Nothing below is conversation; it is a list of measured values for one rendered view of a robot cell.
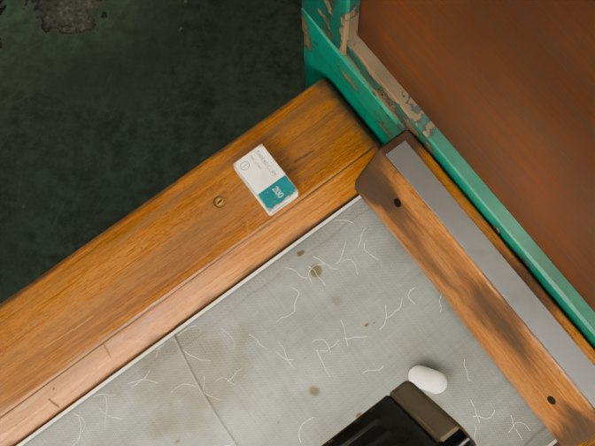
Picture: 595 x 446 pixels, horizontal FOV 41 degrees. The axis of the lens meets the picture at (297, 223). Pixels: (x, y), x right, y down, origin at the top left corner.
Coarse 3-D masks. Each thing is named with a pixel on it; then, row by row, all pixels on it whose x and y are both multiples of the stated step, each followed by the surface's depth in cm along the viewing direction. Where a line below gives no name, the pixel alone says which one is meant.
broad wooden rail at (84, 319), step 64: (256, 128) 81; (320, 128) 81; (192, 192) 80; (320, 192) 80; (128, 256) 78; (192, 256) 78; (256, 256) 79; (0, 320) 77; (64, 320) 77; (128, 320) 76; (0, 384) 75; (64, 384) 76
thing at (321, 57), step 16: (304, 16) 77; (304, 32) 80; (320, 32) 76; (304, 48) 84; (320, 48) 79; (320, 64) 83; (336, 64) 77; (336, 80) 81; (352, 80) 76; (352, 96) 80; (368, 96) 75; (368, 112) 79; (384, 112) 74; (368, 128) 82; (384, 128) 77; (400, 128) 73
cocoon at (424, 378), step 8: (416, 368) 75; (424, 368) 75; (408, 376) 76; (416, 376) 75; (424, 376) 75; (432, 376) 75; (440, 376) 75; (416, 384) 75; (424, 384) 75; (432, 384) 74; (440, 384) 74; (432, 392) 75; (440, 392) 75
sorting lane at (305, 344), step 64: (320, 256) 80; (384, 256) 80; (192, 320) 79; (256, 320) 79; (320, 320) 78; (384, 320) 78; (448, 320) 78; (128, 384) 77; (192, 384) 77; (256, 384) 77; (320, 384) 77; (384, 384) 77; (448, 384) 76
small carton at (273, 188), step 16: (240, 160) 78; (256, 160) 78; (272, 160) 78; (240, 176) 79; (256, 176) 78; (272, 176) 78; (256, 192) 77; (272, 192) 77; (288, 192) 77; (272, 208) 77
